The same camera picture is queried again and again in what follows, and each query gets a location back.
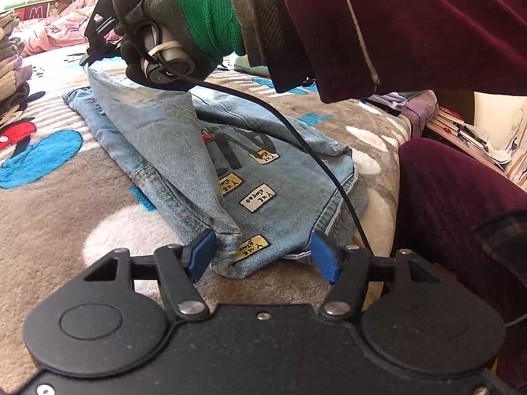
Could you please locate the light purple cloth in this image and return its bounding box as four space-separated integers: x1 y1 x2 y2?
371 90 439 137

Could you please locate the person's leg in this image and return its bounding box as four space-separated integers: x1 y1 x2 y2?
393 138 527 395

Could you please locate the person's right forearm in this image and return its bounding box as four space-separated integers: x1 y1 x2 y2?
226 0 527 105

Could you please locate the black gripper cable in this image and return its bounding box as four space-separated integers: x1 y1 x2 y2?
181 76 375 258

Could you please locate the pink crumpled cloth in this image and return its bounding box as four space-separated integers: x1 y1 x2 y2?
20 0 121 57

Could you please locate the colourful alphabet play mat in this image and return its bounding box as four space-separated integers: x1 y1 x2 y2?
0 0 113 22

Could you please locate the person's right hand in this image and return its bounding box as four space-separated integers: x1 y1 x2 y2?
111 0 248 91

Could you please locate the pile of books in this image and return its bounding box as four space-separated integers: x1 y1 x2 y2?
427 106 512 166

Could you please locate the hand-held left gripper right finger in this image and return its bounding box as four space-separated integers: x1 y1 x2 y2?
310 230 443 324

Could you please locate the beige cartoon printed blanket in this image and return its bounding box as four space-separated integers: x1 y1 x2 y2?
0 49 412 379

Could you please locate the person's left forearm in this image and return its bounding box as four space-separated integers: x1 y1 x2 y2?
471 209 527 291

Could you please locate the stack of folded grey clothes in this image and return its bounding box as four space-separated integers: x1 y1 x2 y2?
0 8 34 113

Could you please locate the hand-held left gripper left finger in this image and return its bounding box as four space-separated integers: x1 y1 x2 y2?
82 228 218 322

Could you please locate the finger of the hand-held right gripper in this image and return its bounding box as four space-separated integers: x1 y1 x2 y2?
78 39 124 66

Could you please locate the teal cartoon pillow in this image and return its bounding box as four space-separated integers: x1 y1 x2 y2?
233 55 273 80

